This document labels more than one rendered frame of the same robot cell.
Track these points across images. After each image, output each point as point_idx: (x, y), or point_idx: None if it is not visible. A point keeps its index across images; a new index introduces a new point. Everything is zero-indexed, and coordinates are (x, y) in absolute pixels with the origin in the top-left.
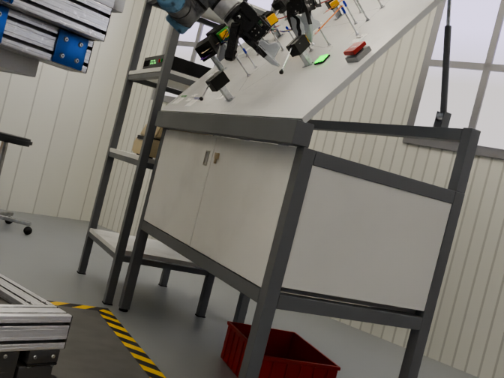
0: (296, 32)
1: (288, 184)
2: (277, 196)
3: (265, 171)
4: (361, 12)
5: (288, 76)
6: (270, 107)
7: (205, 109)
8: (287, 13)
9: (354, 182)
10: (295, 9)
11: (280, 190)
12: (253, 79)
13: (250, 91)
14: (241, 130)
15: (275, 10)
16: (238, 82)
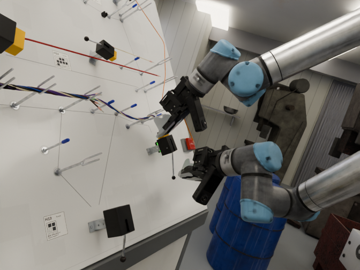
0: (165, 132)
1: (185, 243)
2: (177, 254)
3: (167, 250)
4: (122, 68)
5: (145, 168)
6: (176, 210)
7: (60, 267)
8: (175, 118)
9: None
10: (182, 117)
11: (179, 250)
12: (85, 178)
13: (117, 200)
14: (163, 244)
15: (196, 132)
16: (48, 189)
